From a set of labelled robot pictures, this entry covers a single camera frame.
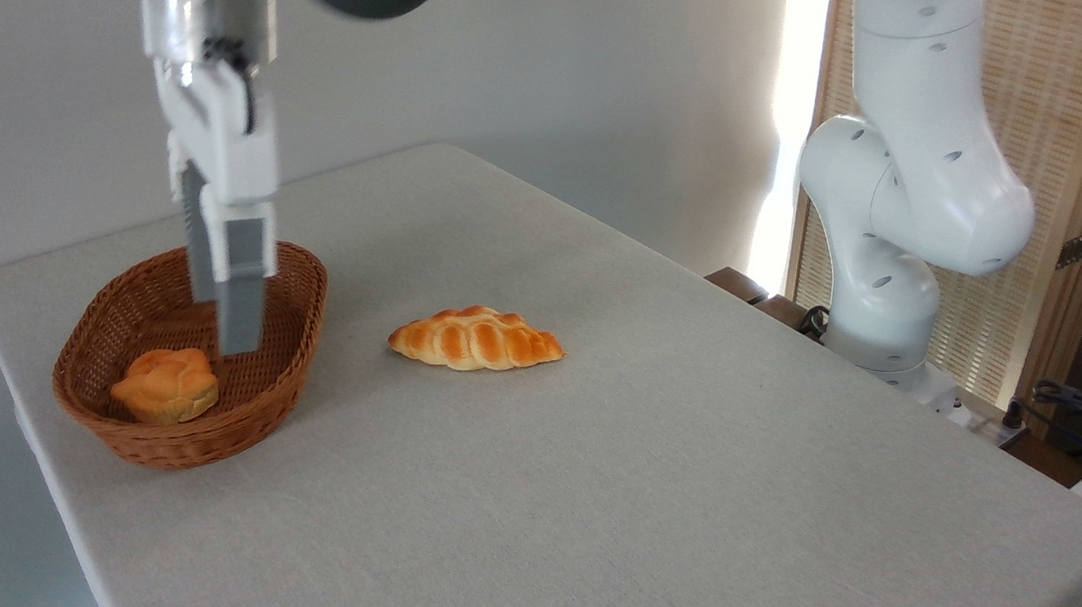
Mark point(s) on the long braided bread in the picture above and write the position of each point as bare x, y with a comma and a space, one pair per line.
477, 342

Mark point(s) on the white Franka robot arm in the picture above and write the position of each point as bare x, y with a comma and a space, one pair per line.
916, 182

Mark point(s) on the white power strip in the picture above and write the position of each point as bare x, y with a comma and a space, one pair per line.
986, 423

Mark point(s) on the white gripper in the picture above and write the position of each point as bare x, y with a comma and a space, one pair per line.
230, 150

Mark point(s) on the round orange bread bun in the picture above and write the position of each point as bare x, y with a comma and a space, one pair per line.
165, 387

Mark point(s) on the grey fabric tablecloth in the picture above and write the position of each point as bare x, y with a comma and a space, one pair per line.
683, 479

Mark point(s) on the brown wicker basket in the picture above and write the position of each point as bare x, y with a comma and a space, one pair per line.
274, 356

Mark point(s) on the brown wooden furniture piece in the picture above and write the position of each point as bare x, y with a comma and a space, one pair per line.
739, 284

